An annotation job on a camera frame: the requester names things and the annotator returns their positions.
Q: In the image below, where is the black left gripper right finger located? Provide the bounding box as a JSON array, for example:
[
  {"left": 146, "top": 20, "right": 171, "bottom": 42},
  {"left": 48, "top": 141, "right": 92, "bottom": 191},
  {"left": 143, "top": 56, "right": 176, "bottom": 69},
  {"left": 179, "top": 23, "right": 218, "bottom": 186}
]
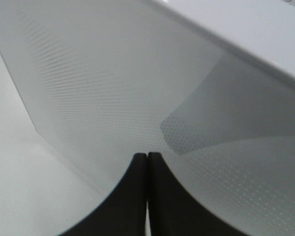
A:
[{"left": 147, "top": 152, "right": 245, "bottom": 236}]

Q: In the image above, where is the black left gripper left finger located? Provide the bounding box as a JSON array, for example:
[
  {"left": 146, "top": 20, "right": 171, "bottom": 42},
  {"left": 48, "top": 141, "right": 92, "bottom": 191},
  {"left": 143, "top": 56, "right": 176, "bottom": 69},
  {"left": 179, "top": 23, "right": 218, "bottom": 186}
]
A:
[{"left": 61, "top": 153, "right": 148, "bottom": 236}]

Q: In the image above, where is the white microwave door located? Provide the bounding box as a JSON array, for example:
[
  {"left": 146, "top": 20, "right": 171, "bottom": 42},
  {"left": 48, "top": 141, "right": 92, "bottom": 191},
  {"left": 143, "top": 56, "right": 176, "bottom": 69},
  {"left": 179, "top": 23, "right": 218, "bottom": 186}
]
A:
[{"left": 0, "top": 0, "right": 295, "bottom": 236}]

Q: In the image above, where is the white microwave oven body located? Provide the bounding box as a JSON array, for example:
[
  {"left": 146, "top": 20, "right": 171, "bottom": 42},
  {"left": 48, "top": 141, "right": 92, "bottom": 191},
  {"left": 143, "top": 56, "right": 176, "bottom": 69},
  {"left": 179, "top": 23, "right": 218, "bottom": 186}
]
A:
[{"left": 156, "top": 0, "right": 295, "bottom": 83}]

